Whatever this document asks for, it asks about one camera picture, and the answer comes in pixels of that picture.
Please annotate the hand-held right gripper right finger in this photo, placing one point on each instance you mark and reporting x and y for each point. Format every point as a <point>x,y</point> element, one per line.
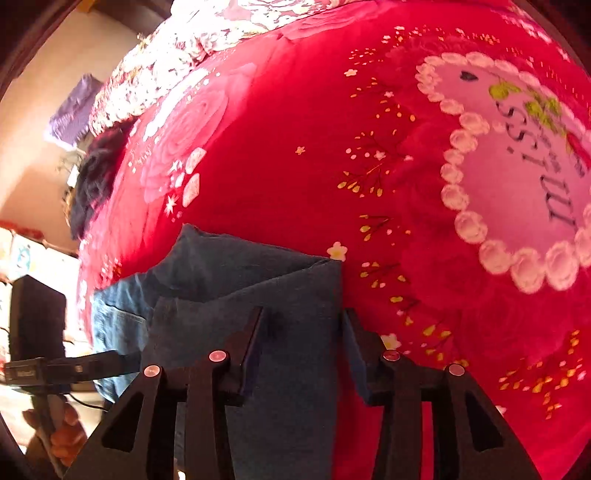
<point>354,355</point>

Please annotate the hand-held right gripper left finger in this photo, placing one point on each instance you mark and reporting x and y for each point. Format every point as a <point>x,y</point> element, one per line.
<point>251,350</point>

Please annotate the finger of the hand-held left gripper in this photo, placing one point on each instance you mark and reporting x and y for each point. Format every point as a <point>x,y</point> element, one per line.
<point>99,364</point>

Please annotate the blue denim pants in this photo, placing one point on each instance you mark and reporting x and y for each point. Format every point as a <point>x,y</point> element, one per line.
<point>277,295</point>

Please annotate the person's left hand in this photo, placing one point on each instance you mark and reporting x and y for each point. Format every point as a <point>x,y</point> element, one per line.
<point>64,436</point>

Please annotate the black fleece garment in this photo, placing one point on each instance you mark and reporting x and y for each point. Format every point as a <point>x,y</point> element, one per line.
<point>99,180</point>

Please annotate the red rose printed blanket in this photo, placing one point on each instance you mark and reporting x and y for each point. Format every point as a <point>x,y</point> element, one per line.
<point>300,175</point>

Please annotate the purple lace dust cover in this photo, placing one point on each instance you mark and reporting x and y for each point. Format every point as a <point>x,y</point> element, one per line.
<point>74,115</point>

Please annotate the floral quilt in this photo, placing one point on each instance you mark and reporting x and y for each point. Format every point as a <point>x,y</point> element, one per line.
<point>184,46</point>

